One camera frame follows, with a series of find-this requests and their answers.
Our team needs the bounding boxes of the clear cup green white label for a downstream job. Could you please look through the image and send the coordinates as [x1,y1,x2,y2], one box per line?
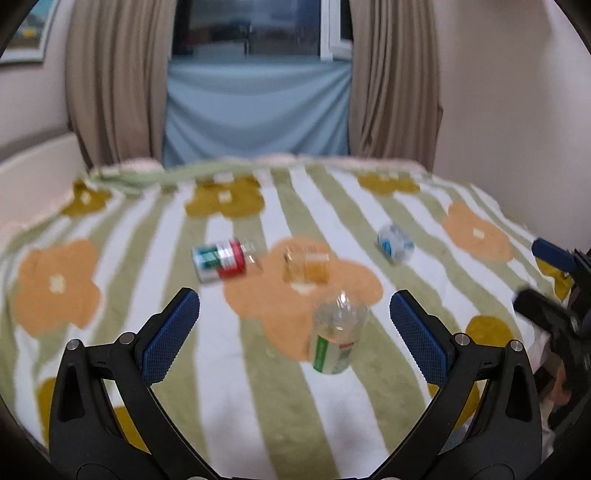
[308,291,370,375]

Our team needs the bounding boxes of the white cup blue label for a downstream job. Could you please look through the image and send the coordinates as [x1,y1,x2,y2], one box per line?
[377,223,415,264]

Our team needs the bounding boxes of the clear cup red green label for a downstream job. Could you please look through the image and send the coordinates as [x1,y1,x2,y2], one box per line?
[190,237,263,283]

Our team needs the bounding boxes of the clear cup orange label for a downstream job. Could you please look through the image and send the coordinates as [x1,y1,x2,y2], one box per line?
[283,245,331,284]

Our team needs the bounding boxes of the bare right hand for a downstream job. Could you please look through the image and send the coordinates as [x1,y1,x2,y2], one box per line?
[550,363,571,406]

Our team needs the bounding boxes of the striped floral fleece blanket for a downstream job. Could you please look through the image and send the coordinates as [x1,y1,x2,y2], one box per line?
[1,161,569,479]

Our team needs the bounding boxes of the right beige curtain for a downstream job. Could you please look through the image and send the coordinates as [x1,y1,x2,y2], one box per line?
[349,0,443,171]

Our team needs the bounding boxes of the beige curtain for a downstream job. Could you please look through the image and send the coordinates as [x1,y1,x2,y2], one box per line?
[349,0,443,171]
[65,0,176,167]

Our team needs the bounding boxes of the white cushion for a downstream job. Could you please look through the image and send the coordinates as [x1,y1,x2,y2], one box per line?
[1,133,86,225]

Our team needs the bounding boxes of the grey sofa backrest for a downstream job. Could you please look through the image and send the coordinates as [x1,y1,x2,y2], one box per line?
[0,125,71,162]

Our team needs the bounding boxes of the light blue hanging cloth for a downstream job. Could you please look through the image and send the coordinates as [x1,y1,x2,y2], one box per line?
[162,57,352,168]

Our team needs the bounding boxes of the left beige curtain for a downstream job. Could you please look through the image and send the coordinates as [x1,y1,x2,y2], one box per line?
[65,0,176,167]

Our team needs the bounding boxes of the dark window white frame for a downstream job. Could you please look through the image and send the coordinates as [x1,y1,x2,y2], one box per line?
[172,0,353,61]

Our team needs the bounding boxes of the framed colourful wall picture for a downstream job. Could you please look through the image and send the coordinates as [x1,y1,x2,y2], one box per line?
[1,0,60,65]

